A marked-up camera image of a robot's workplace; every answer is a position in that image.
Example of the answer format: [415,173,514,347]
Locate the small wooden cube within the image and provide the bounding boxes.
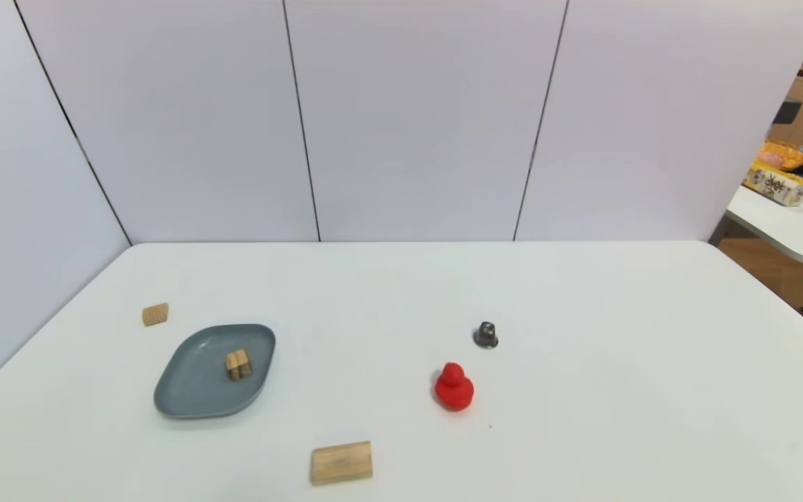
[225,349,254,382]

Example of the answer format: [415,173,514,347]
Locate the grey dish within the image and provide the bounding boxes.
[153,324,277,420]

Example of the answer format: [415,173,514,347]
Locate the red rubber duck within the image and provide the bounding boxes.
[434,362,475,412]

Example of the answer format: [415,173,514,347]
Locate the large rectangular wooden block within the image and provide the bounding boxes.
[310,441,374,487]

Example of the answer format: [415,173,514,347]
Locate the printed cardboard box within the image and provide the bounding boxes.
[743,162,803,207]

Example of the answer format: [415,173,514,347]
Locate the white side table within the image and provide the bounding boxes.
[726,183,803,268]

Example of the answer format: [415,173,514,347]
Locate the orange woven basket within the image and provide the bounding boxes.
[757,139,803,172]

